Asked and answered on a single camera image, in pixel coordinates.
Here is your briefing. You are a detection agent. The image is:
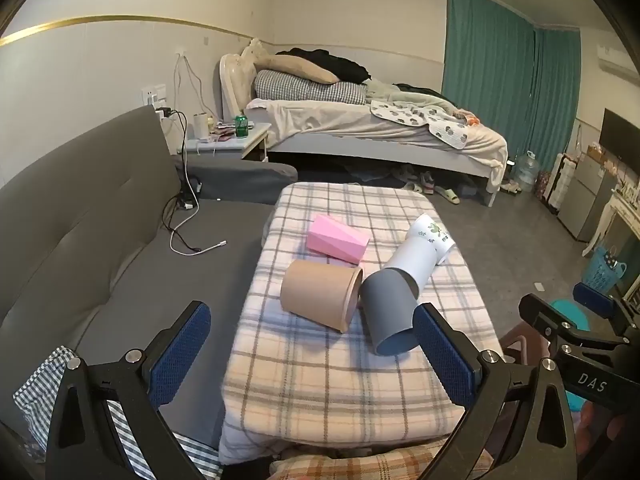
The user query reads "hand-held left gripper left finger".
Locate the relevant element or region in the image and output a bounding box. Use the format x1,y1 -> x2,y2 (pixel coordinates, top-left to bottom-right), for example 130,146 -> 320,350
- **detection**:
45,300 -> 213,480

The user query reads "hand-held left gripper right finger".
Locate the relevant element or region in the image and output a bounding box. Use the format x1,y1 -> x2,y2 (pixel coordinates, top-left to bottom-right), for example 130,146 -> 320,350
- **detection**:
412,302 -> 582,480

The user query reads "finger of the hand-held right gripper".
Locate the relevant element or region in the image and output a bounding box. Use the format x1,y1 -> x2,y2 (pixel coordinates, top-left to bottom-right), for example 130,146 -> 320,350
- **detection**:
572,282 -> 640,332
519,292 -> 627,357

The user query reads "grey cup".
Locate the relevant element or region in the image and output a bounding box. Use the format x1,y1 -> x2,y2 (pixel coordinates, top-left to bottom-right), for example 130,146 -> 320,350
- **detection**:
360,268 -> 422,357

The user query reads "plain white cup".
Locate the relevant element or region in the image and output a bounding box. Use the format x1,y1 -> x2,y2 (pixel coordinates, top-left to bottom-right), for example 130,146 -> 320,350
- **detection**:
387,234 -> 442,297

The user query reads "white floral print cup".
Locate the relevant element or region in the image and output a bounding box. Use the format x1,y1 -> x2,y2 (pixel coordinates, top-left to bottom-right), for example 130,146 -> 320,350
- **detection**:
407,212 -> 457,266

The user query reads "brown cup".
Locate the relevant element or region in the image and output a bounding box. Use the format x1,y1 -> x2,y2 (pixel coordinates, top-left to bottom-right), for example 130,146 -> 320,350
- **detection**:
280,259 -> 364,334

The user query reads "pink faceted cup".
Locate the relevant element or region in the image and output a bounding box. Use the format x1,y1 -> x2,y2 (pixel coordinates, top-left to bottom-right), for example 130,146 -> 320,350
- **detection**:
306,214 -> 372,265

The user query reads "person's right hand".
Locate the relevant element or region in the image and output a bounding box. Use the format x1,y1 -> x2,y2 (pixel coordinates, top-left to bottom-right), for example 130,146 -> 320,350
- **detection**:
579,402 -> 640,461

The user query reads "teal plastic stool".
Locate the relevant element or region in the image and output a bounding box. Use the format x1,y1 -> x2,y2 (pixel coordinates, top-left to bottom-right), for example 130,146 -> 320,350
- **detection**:
546,298 -> 594,332

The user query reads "blue plastic basket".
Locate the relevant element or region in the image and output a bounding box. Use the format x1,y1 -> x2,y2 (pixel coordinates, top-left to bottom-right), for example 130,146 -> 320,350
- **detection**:
581,246 -> 629,294

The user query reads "white side table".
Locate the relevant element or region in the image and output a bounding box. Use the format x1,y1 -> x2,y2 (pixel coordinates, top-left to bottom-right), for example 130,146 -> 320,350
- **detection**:
580,187 -> 640,262

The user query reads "silver mini fridge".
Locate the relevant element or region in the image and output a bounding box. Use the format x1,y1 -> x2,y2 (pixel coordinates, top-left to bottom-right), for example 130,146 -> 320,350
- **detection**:
557,156 -> 619,243

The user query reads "plaid tablecloth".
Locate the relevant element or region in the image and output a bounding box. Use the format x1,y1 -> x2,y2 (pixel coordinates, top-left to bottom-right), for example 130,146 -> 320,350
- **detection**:
218,181 -> 504,467

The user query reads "orange plaid cloth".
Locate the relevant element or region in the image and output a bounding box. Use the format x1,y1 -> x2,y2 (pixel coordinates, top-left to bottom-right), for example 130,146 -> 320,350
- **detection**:
269,446 -> 495,480

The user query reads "clear water jug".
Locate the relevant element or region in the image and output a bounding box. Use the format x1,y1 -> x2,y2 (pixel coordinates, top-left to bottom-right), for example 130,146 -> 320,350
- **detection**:
511,150 -> 540,194

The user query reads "blue gingham cloth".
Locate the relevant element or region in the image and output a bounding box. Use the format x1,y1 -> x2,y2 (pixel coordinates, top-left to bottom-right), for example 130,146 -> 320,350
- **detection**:
12,344 -> 222,480

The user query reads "grey sofa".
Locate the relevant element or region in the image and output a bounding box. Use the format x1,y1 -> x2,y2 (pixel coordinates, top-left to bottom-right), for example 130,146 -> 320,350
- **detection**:
0,105 -> 299,443

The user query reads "black television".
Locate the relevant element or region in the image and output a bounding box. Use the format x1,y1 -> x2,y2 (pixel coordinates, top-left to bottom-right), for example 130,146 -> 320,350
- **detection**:
598,107 -> 640,170

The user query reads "white nightstand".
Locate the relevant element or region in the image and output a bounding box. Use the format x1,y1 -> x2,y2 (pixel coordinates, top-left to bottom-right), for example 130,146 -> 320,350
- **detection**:
177,122 -> 273,163

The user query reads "patterned white blanket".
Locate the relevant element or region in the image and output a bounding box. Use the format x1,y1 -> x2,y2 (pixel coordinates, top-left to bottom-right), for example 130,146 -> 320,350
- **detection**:
369,99 -> 471,150

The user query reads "white air conditioner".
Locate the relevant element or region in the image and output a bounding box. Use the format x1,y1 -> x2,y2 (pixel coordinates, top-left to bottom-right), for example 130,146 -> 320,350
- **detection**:
596,44 -> 639,74

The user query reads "white bed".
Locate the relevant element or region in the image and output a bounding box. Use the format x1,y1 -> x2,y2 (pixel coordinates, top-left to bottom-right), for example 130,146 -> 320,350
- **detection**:
219,40 -> 509,209

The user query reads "teal curtain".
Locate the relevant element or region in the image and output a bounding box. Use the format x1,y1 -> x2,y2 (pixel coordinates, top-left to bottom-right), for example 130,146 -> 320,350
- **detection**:
442,0 -> 584,135

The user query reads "checked pillow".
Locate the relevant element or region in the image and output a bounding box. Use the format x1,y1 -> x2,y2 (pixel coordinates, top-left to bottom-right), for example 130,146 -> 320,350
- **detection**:
253,70 -> 369,106

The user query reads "beige pillow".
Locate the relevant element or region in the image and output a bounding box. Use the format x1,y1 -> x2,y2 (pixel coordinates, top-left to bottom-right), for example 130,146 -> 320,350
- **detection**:
254,54 -> 341,85

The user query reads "black clothes pile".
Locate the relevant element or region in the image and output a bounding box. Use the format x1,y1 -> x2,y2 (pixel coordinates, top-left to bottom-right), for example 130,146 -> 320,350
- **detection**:
274,48 -> 374,84

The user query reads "white charging cable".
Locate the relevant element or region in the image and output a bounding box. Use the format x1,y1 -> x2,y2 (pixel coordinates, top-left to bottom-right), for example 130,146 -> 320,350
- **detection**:
169,152 -> 229,258

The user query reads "black cable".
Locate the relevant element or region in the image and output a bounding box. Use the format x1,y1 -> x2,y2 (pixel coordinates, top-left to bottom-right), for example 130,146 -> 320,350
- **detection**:
159,109 -> 203,254

